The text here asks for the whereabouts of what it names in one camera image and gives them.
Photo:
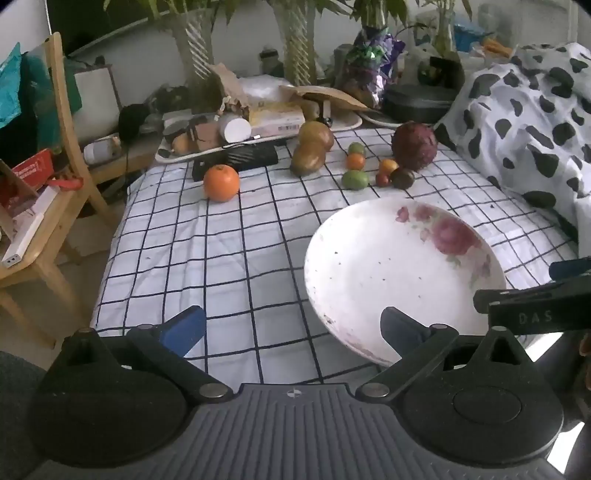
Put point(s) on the white floral plate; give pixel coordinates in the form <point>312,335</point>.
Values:
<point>392,272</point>

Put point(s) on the black zip case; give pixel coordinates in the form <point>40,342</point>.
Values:
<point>415,104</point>

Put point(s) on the white tray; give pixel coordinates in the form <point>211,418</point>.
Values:
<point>277,131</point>
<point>378,121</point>

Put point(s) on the small orange tangerine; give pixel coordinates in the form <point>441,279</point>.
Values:
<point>355,161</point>

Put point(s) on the black-checked white tablecloth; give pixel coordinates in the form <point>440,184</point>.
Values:
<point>221,254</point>

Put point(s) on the black ribbed box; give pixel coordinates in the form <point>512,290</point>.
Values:
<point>240,159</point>

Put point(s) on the clear plastic bag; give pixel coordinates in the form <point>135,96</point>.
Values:
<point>265,87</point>

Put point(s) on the small green lime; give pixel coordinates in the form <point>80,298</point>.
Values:
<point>356,147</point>

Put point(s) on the blue plastic bag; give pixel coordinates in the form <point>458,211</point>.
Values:
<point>468,32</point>

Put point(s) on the glass vase with bamboo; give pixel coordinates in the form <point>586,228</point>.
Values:
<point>443,32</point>

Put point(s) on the wooden chair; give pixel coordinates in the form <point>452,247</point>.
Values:
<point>51,217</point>

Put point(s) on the brown paper envelope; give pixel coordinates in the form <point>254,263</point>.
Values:
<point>332,94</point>

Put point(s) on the white bottle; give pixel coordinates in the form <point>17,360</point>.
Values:
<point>99,151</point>

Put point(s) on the large orange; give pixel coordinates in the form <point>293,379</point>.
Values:
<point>221,183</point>

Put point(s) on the small yellow-orange fruit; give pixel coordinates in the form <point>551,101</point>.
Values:
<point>388,165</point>

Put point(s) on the small red fruit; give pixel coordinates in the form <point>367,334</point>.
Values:
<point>382,179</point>

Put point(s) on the dark passion fruit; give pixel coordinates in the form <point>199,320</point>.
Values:
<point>402,178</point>

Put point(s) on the purple snack bag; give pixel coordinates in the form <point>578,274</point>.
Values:
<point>369,64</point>

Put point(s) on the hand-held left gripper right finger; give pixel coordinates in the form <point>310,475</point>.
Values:
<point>399,332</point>

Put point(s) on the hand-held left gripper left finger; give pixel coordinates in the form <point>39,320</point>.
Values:
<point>184,330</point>

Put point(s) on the pale yellow box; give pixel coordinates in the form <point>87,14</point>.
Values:
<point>277,117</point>

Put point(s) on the red dragon fruit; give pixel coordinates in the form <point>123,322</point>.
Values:
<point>414,145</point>

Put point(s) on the green oval fruit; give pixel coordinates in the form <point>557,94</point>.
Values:
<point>355,180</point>

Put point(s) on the white board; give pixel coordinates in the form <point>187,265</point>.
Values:
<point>94,101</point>

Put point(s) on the braided plant trunk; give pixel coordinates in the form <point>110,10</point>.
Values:
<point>295,46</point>
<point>194,46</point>

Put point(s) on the long white box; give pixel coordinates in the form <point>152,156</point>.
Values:
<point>30,226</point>

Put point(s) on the cow-print blanket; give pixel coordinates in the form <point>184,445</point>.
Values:
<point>531,120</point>

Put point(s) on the crumpled brown paper bag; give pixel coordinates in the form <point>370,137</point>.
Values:
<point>228,85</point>

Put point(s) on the red box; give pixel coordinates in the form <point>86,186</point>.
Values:
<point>32,170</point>

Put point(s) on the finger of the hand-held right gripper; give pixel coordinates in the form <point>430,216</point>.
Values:
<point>571,269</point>
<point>517,295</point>

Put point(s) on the teal plastic bag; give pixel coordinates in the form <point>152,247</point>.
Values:
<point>9,87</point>

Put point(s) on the white cylinder jar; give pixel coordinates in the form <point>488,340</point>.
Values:
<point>235,129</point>

